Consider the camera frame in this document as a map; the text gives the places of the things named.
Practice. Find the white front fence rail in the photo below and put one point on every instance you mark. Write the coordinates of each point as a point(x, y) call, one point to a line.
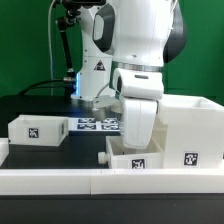
point(112, 181)

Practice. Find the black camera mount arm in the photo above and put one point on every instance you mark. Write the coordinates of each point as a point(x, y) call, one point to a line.
point(68, 40)

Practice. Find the white drawer cabinet box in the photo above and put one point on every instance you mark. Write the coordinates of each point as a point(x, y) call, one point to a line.
point(188, 133)

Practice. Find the white drawer tray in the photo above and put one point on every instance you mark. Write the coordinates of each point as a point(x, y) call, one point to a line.
point(38, 130)
point(117, 156)

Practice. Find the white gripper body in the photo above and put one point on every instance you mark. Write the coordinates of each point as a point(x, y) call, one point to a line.
point(137, 99)

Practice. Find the white front drawer tray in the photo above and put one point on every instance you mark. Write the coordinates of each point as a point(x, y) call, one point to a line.
point(117, 156)

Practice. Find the white marker sheet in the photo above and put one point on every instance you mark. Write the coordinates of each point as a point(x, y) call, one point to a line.
point(92, 125)

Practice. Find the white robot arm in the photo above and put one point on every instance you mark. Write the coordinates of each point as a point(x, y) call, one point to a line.
point(125, 46)

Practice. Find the white rear drawer tray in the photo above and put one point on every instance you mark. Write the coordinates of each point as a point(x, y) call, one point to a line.
point(38, 130)

